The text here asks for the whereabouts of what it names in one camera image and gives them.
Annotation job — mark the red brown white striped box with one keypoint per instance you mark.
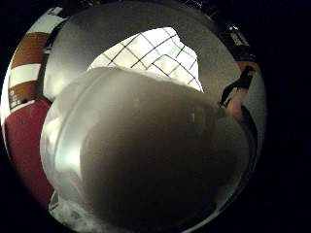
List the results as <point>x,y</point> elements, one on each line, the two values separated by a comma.
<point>26,136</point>

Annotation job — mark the white round bowl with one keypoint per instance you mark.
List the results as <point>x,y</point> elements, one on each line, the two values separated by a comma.
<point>145,152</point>

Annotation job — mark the white cloth with black grid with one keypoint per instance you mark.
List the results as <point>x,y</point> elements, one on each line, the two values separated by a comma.
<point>152,53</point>

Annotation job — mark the black device with white label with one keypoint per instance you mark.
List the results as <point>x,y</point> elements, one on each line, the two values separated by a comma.
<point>238,36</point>

